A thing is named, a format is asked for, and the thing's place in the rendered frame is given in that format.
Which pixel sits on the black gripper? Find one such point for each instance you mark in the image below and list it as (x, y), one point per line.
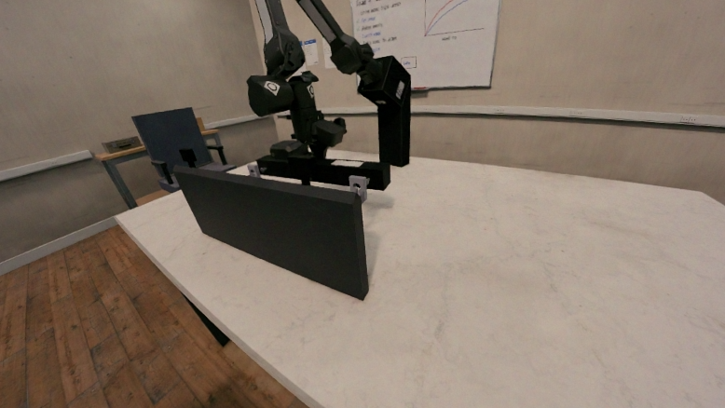
(299, 119)

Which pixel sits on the dark grey flat rectangular panel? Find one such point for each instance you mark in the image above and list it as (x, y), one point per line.
(314, 232)

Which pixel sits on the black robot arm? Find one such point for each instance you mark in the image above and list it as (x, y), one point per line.
(269, 95)

